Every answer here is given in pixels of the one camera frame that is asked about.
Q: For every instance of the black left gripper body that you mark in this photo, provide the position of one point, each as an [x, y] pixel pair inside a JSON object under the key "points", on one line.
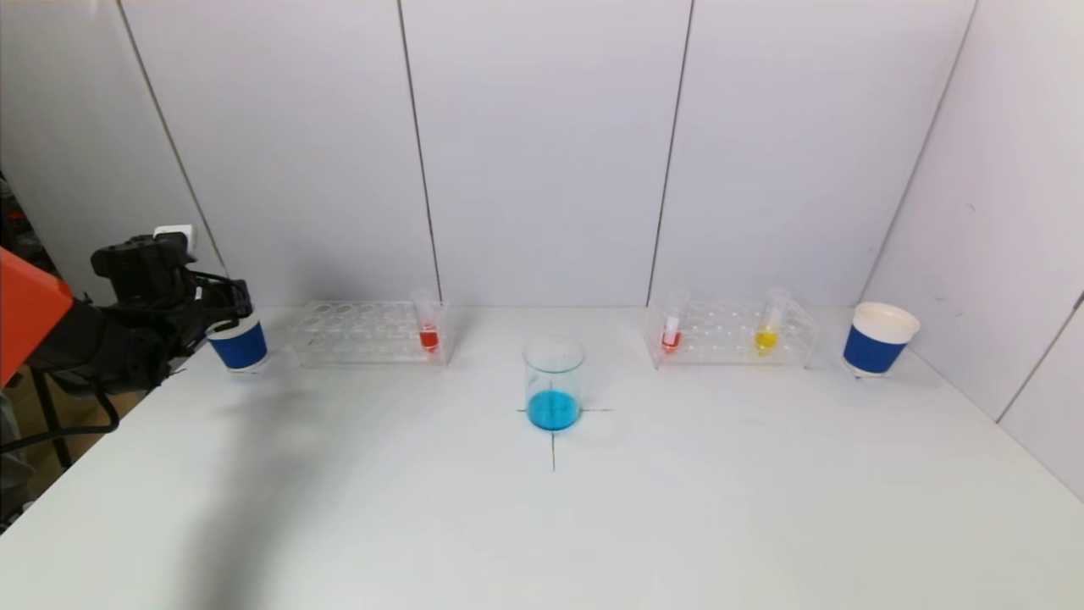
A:
{"points": [[227, 307]]}

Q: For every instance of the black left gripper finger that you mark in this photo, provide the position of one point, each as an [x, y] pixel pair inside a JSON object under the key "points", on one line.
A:
{"points": [[227, 320]]}

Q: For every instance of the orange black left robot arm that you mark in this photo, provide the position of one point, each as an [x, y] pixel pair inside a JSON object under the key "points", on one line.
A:
{"points": [[85, 347]]}

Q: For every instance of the clear acrylic test tube rack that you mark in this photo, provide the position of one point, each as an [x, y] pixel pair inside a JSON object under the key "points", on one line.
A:
{"points": [[720, 335], [364, 335]]}

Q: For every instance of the clear glass beaker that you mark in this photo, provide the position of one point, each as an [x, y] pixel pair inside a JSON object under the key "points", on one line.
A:
{"points": [[553, 411]]}

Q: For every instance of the white-labelled red pigment test tube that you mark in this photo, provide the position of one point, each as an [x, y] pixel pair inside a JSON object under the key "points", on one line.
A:
{"points": [[671, 339]]}

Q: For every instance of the yellow pigment test tube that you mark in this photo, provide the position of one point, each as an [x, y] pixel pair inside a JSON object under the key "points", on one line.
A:
{"points": [[765, 340]]}

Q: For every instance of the white paper cup blue sleeve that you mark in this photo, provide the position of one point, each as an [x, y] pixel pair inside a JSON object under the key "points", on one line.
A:
{"points": [[872, 349], [241, 349]]}

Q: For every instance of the black metal stool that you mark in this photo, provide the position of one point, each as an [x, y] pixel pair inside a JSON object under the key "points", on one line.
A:
{"points": [[52, 415]]}

